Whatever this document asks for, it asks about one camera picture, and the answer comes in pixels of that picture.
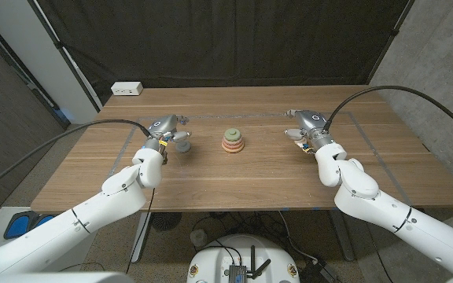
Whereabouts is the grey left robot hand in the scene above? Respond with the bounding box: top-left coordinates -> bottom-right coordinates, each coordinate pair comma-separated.
142,114 -> 193,153

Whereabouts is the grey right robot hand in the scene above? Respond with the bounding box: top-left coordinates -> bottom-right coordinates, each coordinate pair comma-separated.
284,109 -> 336,153

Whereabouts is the green toy ring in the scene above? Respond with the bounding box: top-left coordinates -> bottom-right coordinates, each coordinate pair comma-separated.
223,128 -> 242,143

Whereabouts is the coral red toy ring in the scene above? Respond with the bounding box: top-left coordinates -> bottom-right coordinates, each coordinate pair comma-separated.
221,140 -> 245,151

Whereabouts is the white power strip box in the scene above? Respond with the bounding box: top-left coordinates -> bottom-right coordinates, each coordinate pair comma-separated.
110,81 -> 144,96

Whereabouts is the round black floor fan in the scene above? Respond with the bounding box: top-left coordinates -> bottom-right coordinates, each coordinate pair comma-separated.
150,211 -> 182,232

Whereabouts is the black curtain backdrop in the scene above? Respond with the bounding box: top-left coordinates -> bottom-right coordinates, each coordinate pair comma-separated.
35,0 -> 413,106

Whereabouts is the round grey floor object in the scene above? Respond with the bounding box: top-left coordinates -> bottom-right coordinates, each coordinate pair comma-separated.
190,228 -> 208,248

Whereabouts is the grey table leg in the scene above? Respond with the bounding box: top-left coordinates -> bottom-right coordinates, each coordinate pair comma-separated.
328,210 -> 356,263

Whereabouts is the black backdrop stand pole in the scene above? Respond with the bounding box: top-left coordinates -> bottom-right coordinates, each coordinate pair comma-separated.
27,0 -> 104,113
366,0 -> 416,85

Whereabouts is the white table leg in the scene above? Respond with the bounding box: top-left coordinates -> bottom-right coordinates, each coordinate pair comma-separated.
130,211 -> 153,264

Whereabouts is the white robot torso base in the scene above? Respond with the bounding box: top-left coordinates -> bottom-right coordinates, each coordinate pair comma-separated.
186,234 -> 301,283

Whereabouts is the black power brick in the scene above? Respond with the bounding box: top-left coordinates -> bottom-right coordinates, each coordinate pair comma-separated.
300,259 -> 340,283

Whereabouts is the blue foot pedal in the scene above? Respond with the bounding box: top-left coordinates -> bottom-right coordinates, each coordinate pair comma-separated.
3,211 -> 35,240
32,214 -> 57,230

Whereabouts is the grey radio module with antennas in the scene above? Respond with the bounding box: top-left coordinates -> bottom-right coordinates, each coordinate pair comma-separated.
228,245 -> 272,283

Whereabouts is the white robot chest cover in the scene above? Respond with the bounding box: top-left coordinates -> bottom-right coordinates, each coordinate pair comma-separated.
0,271 -> 134,283

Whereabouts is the large orange toy ring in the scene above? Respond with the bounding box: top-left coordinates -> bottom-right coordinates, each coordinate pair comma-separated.
221,144 -> 245,155

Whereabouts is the thin black left wrist cable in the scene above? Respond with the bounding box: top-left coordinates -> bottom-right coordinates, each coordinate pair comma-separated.
126,187 -> 156,274

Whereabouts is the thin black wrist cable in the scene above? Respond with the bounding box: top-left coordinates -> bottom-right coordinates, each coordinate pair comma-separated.
126,187 -> 156,274
366,231 -> 391,283

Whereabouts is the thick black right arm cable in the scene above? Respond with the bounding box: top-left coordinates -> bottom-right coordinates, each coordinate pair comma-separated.
322,85 -> 453,139

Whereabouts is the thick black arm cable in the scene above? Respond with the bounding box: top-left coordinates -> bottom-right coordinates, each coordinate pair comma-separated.
322,85 -> 453,139
0,119 -> 153,197

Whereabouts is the black floor cable tangle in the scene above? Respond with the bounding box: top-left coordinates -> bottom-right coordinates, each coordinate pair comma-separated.
190,211 -> 290,239

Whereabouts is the light grey floor cable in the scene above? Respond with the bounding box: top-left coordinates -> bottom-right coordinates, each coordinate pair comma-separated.
278,211 -> 319,263

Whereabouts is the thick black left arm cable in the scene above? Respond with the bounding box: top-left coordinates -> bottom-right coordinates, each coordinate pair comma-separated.
0,119 -> 153,197

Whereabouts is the black metal frame bar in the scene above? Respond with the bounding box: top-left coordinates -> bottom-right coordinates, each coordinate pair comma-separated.
0,15 -> 71,129

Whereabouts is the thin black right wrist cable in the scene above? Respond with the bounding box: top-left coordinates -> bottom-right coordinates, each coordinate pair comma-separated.
366,231 -> 391,283

